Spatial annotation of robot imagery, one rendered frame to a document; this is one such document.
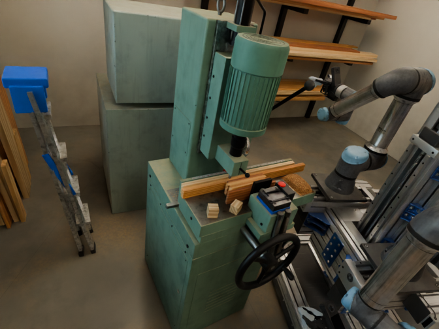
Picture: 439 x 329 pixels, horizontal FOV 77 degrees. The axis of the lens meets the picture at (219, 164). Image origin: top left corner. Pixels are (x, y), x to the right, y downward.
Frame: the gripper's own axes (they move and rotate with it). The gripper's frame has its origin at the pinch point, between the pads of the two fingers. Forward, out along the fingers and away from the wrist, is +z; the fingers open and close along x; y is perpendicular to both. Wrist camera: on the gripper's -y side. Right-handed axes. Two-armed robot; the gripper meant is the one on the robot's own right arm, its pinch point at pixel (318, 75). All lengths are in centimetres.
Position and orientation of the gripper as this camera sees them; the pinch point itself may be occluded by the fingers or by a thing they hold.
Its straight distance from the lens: 192.7
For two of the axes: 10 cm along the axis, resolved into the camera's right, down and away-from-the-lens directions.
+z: -3.9, -5.8, 7.2
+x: 9.2, -2.1, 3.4
